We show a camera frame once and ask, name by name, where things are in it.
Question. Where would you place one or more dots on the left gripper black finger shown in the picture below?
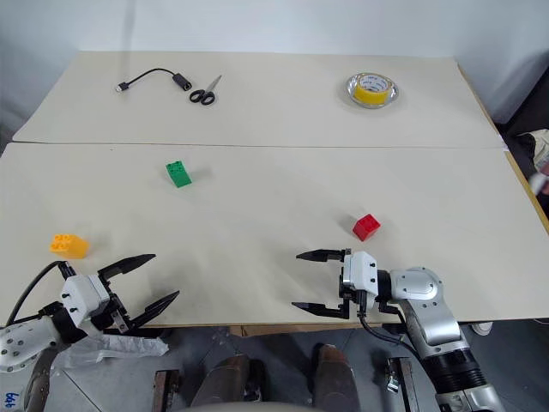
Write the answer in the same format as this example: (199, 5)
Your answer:
(154, 311)
(126, 265)

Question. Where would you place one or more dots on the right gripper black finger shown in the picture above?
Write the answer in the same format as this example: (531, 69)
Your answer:
(326, 255)
(321, 309)

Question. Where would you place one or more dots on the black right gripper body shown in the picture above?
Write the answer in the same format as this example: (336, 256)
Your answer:
(354, 302)

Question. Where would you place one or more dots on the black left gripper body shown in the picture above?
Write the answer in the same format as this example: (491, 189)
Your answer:
(116, 315)

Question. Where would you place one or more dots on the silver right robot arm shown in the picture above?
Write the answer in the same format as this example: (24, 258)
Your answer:
(433, 317)

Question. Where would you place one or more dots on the crumpled clear plastic bag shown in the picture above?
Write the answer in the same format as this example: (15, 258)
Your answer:
(116, 343)

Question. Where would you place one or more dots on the red toy brick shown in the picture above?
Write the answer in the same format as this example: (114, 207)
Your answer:
(366, 227)

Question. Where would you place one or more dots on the orange toy brick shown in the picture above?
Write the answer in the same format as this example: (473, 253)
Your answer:
(70, 246)

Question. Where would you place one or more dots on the dark brown rounded shape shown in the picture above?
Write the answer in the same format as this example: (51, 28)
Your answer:
(334, 373)
(227, 377)

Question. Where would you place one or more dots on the cream table cover sheet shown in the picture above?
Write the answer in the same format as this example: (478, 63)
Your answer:
(279, 111)
(257, 223)

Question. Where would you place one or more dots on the green toy brick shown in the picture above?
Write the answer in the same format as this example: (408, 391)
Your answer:
(180, 176)

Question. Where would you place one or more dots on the small white rounded object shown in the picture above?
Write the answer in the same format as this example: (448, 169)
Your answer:
(482, 329)

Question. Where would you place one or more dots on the yellow tape roll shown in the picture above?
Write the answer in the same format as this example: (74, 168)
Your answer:
(371, 98)

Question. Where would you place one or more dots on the cream patterned cloth bag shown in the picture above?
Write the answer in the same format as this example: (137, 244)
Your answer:
(538, 148)

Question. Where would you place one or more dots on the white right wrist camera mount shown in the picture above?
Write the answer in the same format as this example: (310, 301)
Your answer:
(360, 270)

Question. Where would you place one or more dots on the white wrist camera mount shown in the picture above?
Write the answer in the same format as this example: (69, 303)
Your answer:
(360, 270)
(81, 296)

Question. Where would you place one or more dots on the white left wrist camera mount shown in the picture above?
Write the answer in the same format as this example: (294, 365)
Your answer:
(81, 296)

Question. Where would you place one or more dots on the rusty metal frame bar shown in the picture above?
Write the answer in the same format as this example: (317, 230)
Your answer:
(165, 390)
(405, 386)

